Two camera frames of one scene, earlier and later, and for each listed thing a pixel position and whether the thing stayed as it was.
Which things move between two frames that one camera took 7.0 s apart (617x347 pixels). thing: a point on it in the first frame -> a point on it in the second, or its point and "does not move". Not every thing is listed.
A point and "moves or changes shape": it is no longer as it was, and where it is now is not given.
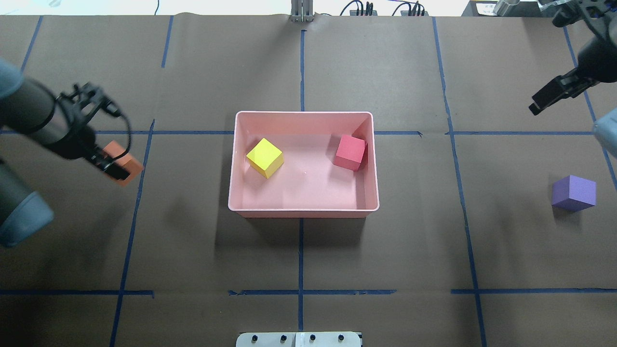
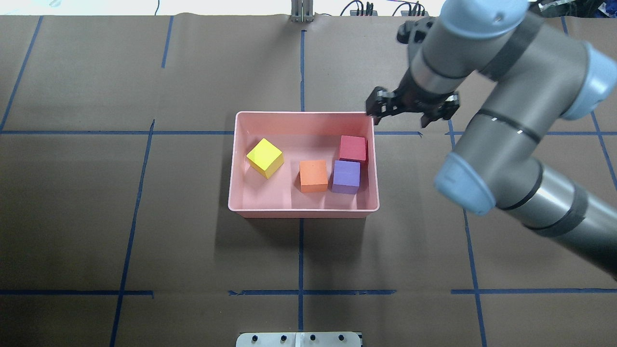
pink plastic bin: x=307 y=184 does not move
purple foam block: x=574 y=193 moves or changes shape
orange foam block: x=127 y=162 -> x=313 y=176
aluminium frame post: x=301 y=10 does not move
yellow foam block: x=265 y=158 does not move
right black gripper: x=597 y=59 -> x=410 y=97
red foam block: x=351 y=152 does not move
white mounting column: x=299 y=339 does not move
